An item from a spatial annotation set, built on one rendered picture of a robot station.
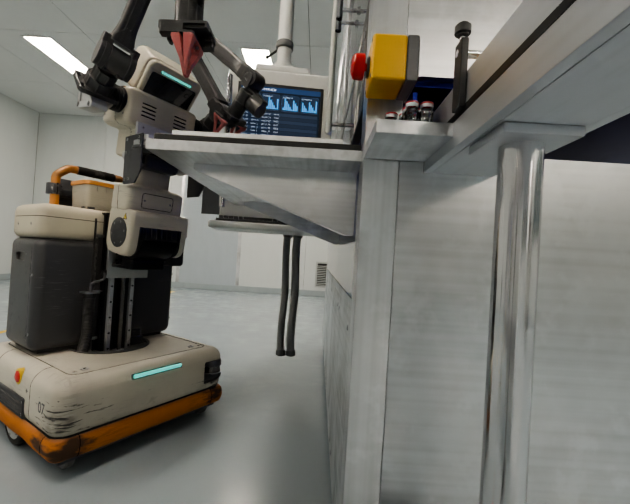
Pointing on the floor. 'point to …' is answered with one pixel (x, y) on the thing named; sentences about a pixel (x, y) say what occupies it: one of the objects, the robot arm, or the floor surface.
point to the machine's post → (371, 291)
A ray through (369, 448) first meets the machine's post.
